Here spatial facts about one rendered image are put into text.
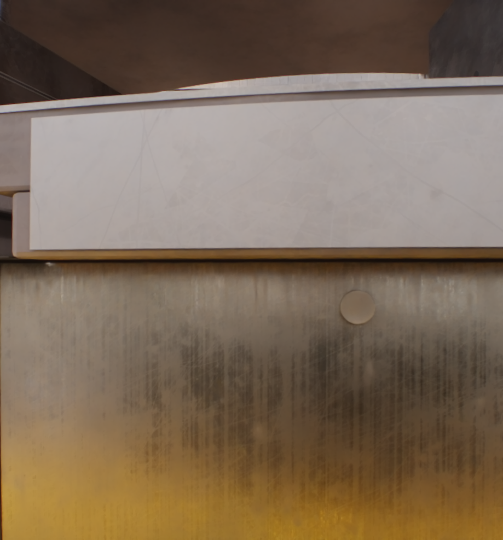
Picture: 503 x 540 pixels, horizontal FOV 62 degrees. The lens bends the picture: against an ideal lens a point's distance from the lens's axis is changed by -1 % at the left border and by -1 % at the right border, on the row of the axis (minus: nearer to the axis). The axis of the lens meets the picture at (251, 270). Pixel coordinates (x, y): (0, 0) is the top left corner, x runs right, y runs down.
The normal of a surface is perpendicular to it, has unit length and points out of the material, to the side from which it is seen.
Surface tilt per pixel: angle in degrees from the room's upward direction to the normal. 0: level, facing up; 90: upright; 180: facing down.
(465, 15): 90
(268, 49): 180
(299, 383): 90
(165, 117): 90
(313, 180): 90
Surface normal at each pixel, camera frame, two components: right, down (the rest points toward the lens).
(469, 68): -1.00, 0.00
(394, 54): 0.00, 1.00
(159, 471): -0.15, 0.00
